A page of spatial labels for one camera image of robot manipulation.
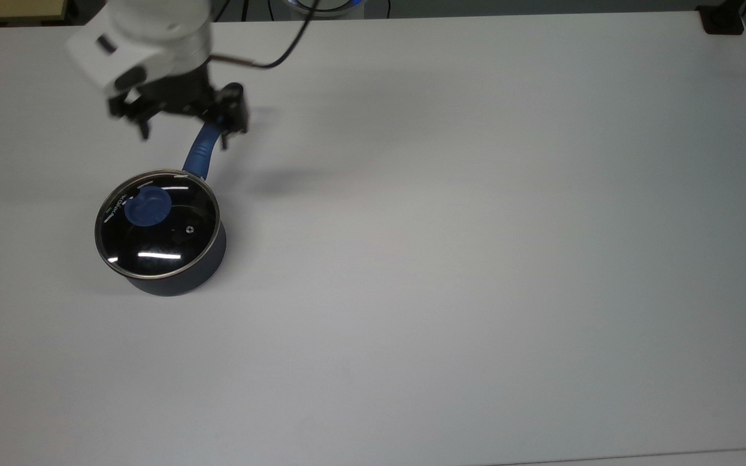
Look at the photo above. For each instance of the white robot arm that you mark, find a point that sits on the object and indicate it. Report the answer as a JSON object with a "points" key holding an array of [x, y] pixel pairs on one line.
{"points": [[153, 29]]}

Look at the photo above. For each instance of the black table clamp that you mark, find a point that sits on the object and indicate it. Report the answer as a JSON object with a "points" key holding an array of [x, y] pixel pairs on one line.
{"points": [[723, 19]]}

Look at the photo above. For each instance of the glass lid with blue knob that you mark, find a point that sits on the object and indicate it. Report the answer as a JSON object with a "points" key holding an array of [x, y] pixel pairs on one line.
{"points": [[153, 226]]}

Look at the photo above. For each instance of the dark blue saucepan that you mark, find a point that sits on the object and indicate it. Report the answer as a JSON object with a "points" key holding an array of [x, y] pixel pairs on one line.
{"points": [[208, 259]]}

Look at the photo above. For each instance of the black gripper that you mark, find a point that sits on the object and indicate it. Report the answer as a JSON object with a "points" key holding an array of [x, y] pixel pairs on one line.
{"points": [[182, 94]]}

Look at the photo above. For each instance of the wooden board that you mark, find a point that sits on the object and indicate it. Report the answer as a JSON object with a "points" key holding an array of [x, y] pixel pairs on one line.
{"points": [[10, 10]]}

